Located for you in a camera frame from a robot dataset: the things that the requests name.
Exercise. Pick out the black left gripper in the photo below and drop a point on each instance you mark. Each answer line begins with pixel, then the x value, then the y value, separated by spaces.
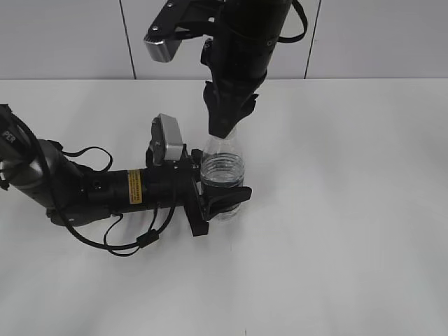
pixel 174 184

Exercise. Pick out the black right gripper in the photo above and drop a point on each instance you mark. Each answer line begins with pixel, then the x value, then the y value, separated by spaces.
pixel 237 56

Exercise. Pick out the clear Cestbon water bottle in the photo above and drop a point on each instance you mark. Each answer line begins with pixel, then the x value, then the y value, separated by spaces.
pixel 222 164

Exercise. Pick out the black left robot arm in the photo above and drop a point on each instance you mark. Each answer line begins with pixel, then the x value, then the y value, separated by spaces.
pixel 43 171

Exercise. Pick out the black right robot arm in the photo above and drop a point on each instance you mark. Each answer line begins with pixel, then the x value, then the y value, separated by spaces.
pixel 254 12

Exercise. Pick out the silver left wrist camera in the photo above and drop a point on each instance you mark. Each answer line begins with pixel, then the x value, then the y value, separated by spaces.
pixel 166 141

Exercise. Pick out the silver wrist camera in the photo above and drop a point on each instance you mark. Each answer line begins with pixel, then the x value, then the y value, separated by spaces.
pixel 178 21
pixel 166 141

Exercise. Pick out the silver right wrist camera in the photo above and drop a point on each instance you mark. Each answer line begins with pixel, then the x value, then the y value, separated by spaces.
pixel 178 21

